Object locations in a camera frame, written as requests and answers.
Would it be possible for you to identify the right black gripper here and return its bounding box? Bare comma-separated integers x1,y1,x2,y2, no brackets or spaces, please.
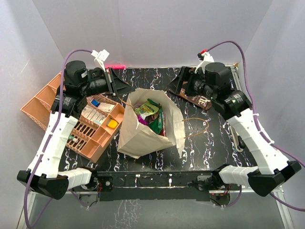
168,66,216,101

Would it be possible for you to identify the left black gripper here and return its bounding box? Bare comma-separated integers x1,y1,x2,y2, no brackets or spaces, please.
80,67,135,98

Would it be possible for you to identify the brown kettle chips bag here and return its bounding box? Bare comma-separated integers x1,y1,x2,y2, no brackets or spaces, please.
178,88,212,111

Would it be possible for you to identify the green snack bag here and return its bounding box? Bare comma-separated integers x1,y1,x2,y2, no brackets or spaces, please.
145,99,163,135

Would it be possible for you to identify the brown paper bag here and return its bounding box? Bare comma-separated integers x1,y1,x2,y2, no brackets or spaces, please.
117,88,187,159

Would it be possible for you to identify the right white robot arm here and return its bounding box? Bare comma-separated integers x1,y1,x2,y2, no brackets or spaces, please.
168,62,301,197

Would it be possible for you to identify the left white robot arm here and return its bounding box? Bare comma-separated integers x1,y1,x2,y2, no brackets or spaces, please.
17,61,135,200

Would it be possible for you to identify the light green candy bag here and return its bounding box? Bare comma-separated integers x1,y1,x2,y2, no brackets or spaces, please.
134,101,159,119

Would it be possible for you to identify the purple snack bag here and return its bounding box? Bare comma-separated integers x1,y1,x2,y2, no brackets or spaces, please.
137,114,148,126

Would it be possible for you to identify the small blue box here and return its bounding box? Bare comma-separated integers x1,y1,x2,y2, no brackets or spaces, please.
91,99,100,107

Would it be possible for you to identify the pink compartment tray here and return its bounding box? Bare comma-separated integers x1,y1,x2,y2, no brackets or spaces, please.
66,94,125,163

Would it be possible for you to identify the yellow orange small item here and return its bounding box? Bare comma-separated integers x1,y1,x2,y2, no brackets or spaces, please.
106,119,118,129

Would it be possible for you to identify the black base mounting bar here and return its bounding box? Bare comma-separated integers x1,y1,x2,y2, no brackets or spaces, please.
95,170,241,202

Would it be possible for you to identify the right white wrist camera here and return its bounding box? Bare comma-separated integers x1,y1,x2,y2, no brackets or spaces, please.
195,49,214,73

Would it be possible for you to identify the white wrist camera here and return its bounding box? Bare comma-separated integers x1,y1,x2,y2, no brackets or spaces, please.
195,49,214,73
91,49,110,72

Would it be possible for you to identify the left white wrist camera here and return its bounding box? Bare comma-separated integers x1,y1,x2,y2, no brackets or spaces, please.
91,49,110,72

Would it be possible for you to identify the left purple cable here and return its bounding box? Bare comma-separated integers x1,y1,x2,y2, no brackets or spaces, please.
23,49,93,229

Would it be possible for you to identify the purple cable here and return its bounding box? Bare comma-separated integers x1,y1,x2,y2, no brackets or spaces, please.
23,49,93,229
206,40,305,212

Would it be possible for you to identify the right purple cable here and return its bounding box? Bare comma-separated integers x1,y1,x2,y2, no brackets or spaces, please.
206,40,305,212

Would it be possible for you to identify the aluminium frame rail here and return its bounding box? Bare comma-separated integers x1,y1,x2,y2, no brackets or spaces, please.
228,62,295,229

